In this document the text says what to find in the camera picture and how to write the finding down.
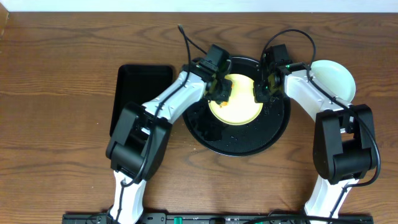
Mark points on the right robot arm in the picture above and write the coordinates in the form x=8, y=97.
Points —
x=345, y=152

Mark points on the black rectangular tray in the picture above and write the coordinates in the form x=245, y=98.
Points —
x=139, y=84

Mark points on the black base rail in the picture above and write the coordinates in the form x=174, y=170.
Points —
x=161, y=218

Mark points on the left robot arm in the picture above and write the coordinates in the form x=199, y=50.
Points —
x=147, y=103

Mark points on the green yellow sponge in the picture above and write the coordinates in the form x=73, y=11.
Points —
x=225, y=102

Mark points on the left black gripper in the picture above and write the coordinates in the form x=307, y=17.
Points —
x=222, y=92

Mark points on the yellow plate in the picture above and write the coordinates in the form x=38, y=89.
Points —
x=241, y=108

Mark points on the mint plate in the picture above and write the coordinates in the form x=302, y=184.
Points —
x=336, y=78

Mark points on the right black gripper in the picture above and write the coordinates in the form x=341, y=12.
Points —
x=261, y=93

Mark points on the black round tray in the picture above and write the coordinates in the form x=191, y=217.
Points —
x=242, y=140

